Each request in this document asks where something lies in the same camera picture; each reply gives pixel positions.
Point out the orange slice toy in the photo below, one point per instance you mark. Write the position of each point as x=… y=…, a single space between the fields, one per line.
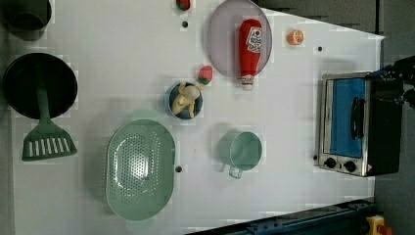
x=295 y=37

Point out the blue bowl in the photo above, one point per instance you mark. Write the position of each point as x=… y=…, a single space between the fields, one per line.
x=172 y=93

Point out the yellow red emergency button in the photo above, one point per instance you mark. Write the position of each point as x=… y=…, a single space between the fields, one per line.
x=377 y=226

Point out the black frying pan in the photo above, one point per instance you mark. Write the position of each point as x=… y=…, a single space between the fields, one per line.
x=19 y=84

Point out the green perforated colander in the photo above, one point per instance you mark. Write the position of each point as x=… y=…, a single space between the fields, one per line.
x=140 y=167

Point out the grey round plate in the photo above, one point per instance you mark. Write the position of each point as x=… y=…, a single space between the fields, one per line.
x=223 y=35

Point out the strawberry toy at edge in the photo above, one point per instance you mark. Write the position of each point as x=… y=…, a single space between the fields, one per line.
x=183 y=5

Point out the red plush ketchup bottle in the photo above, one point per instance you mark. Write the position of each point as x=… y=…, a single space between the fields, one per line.
x=250 y=43

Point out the peeled banana toy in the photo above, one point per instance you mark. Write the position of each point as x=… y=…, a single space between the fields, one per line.
x=186 y=98

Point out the blue metal frame rail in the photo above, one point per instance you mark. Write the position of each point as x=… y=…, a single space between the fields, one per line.
x=340 y=219

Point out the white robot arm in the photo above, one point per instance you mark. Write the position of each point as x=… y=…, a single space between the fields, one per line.
x=401 y=72

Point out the silver toaster oven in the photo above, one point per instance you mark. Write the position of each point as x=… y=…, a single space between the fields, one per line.
x=360 y=124

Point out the green metal mug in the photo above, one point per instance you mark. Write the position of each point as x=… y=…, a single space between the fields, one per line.
x=240 y=150

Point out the green slotted spatula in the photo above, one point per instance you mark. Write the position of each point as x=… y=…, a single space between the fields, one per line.
x=46 y=140

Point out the strawberry toy near bowl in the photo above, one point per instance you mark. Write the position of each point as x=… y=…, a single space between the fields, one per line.
x=205 y=75

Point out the dark cylindrical pot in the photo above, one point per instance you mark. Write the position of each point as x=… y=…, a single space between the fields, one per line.
x=27 y=19

